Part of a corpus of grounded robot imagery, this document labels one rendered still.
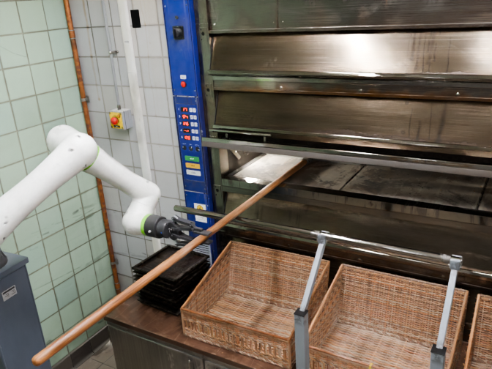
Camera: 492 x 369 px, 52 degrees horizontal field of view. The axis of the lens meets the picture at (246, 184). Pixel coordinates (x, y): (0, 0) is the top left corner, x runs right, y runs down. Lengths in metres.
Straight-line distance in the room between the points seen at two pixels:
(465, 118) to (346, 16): 0.60
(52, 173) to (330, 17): 1.22
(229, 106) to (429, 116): 0.92
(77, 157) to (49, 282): 1.41
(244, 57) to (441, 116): 0.88
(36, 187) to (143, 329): 1.05
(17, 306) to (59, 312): 1.15
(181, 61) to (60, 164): 0.95
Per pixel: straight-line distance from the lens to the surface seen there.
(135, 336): 2.65
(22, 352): 2.16
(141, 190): 2.12
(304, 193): 2.37
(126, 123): 2.80
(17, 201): 1.79
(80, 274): 3.24
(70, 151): 1.80
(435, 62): 2.04
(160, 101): 2.67
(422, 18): 2.06
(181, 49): 2.49
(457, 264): 1.85
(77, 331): 1.56
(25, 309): 2.11
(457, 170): 1.98
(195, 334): 2.43
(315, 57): 2.18
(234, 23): 2.37
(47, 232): 3.00
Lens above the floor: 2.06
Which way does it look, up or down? 21 degrees down
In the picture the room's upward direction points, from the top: 4 degrees counter-clockwise
